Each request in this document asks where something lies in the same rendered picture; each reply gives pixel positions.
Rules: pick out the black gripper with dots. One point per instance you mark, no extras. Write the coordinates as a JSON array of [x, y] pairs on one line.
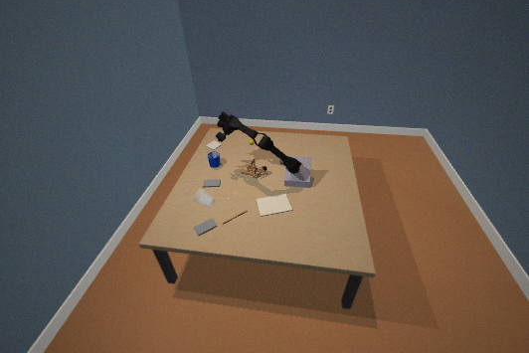
[[222, 136]]

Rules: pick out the cream flat square pad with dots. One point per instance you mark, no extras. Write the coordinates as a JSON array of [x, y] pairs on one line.
[[273, 205]]

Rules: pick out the beige flat square plate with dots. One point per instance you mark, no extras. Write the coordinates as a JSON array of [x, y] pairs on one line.
[[214, 144]]

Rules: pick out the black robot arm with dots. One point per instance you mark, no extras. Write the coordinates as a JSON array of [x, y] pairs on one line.
[[265, 144]]

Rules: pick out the blue cup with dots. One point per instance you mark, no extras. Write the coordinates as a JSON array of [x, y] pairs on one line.
[[214, 159]]

